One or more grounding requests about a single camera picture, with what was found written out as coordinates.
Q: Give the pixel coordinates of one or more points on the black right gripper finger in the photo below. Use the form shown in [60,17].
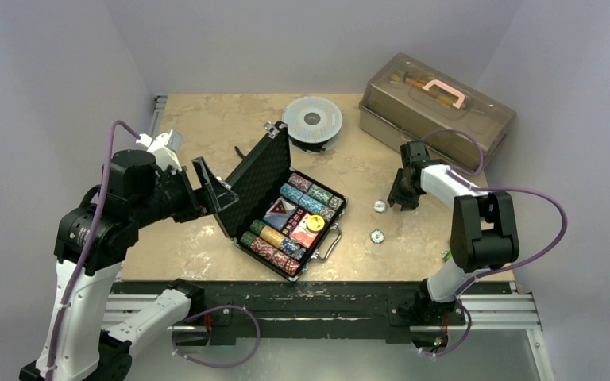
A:
[395,195]
[409,201]

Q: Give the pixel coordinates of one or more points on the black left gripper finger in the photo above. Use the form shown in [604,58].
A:
[199,203]
[214,194]

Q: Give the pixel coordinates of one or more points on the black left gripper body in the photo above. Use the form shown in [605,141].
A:
[178,197]

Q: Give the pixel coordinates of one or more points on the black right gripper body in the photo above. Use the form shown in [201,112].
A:
[404,182]

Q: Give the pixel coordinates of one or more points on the white blue chip four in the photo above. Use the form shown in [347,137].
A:
[380,206]

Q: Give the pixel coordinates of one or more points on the white blue chip five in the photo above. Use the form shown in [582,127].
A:
[377,236]

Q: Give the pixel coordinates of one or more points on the red triangular all-in marker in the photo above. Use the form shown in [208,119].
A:
[283,207]

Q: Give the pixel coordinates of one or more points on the blue playing card deck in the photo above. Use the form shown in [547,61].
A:
[275,220]

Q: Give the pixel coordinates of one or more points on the black poker set case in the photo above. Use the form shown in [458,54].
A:
[257,181]

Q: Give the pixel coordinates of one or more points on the yellow big blind button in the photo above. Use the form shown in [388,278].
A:
[315,223]

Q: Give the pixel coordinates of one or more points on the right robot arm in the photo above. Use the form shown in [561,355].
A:
[483,229]

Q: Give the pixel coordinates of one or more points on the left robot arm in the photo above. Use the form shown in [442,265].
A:
[91,246]

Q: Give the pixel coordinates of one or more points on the translucent brown storage box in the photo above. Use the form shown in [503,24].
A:
[394,109]

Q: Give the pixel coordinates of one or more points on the yellow chip stack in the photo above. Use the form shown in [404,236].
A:
[272,236]

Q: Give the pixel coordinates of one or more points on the light blue chip stack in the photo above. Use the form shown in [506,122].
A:
[301,199]

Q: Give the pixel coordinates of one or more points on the purple chip stack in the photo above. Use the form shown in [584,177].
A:
[300,183]

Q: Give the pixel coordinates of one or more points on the red dice row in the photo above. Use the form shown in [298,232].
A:
[293,221]

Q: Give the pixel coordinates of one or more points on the green chip stack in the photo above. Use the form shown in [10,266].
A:
[331,202]

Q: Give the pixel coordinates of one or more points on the red chip stack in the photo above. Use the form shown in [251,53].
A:
[274,256]

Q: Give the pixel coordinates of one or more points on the dark blue chip stack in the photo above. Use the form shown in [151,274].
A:
[292,248]

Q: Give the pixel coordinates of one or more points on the red playing card deck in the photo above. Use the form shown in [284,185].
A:
[302,235]

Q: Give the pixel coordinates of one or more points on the black orange handled tool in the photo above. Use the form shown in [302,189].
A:
[239,152]

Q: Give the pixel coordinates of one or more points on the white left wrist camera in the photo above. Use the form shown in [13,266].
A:
[164,147]

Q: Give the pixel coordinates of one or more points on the pink box handle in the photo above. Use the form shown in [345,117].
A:
[447,92]

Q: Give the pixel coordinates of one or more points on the white perforated cable spool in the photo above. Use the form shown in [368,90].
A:
[314,124]

